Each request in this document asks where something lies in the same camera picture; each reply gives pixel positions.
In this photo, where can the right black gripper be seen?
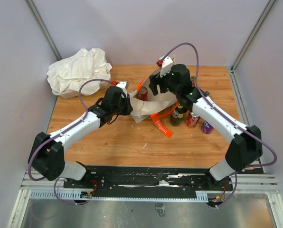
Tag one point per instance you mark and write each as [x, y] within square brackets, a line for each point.
[156, 80]

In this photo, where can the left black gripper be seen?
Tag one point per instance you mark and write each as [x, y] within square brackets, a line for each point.
[129, 109]

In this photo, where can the canvas tote bag orange handles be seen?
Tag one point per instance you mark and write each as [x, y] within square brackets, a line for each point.
[156, 107]

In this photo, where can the red cola can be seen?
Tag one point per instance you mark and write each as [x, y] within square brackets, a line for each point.
[192, 119]

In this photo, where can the purple soda can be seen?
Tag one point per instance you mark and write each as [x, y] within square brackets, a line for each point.
[207, 128]

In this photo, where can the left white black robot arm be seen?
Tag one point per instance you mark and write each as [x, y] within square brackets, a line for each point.
[47, 156]

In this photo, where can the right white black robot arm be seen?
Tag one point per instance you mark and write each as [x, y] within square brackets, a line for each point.
[244, 141]

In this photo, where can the white crumpled cloth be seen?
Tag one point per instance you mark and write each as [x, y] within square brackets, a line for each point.
[85, 64]

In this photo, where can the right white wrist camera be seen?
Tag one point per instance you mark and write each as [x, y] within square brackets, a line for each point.
[165, 65]

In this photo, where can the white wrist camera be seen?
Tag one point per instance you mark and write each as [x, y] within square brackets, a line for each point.
[121, 84]
[165, 65]

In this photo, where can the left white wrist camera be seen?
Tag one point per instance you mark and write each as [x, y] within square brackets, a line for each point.
[121, 84]

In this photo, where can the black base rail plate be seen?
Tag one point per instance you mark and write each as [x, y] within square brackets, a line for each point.
[148, 183]

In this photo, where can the left aluminium frame post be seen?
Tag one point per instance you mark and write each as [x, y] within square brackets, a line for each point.
[43, 28]

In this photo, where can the aluminium frame post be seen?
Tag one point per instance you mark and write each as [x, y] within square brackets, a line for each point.
[43, 28]
[255, 30]

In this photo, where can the right aluminium frame post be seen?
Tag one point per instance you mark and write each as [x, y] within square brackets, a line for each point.
[255, 30]

